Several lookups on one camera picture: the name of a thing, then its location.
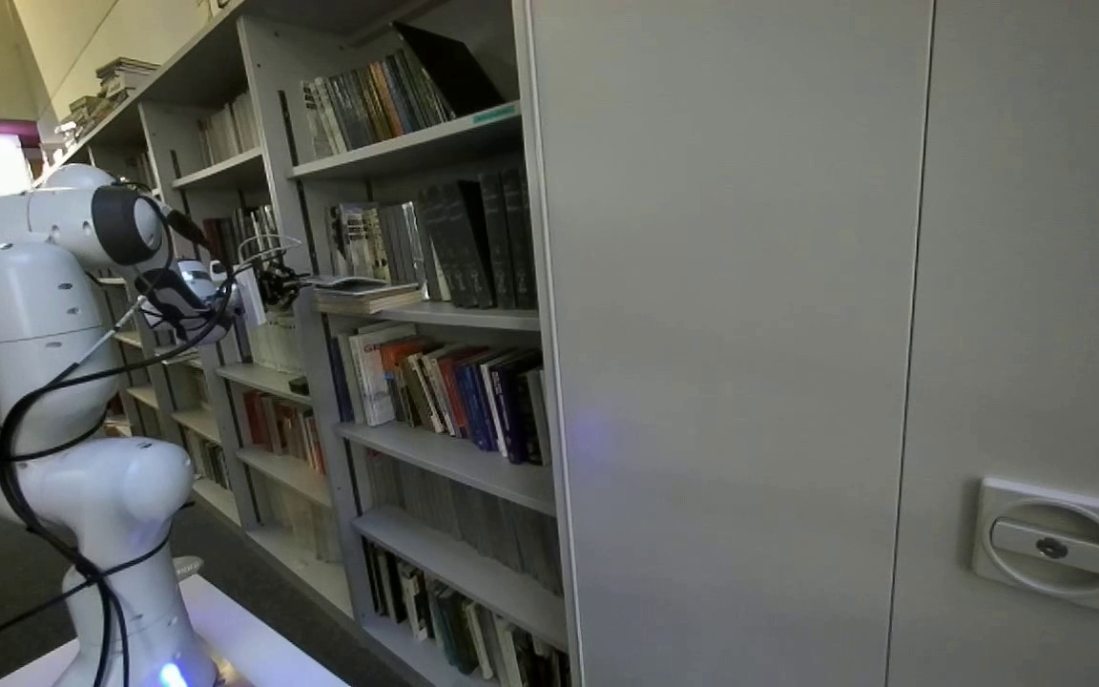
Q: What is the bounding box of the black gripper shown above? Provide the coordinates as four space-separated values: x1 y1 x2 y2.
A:
252 262 300 309

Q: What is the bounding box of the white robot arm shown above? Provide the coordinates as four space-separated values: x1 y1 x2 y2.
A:
0 164 248 687

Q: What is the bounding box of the grey metal bookshelf left unit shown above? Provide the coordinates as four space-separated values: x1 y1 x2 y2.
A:
71 20 351 615

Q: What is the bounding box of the grey metal bookshelf unit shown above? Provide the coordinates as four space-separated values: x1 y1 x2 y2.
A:
239 0 572 687
71 20 351 615

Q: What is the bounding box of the grey metal bookshelf right unit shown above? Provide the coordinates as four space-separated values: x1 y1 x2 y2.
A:
239 0 572 687

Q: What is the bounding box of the white cabinet door handle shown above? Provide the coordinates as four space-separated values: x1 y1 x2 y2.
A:
968 477 1099 609

